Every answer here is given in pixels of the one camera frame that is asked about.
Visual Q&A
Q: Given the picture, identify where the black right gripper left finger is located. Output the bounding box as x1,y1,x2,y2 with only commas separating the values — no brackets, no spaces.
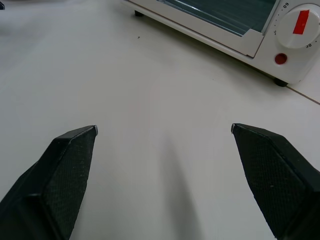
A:
0,124,99,240

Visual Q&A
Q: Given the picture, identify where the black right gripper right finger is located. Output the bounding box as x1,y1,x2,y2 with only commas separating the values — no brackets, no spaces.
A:
230,122,320,240

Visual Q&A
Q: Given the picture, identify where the white toaster oven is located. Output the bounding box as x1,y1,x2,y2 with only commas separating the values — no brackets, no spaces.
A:
121,0,320,88

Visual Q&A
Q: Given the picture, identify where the white timer knob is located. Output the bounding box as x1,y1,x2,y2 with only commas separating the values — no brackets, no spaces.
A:
276,3,320,50

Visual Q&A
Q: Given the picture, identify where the glass oven door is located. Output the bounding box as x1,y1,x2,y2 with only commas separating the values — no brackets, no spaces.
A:
121,0,281,60

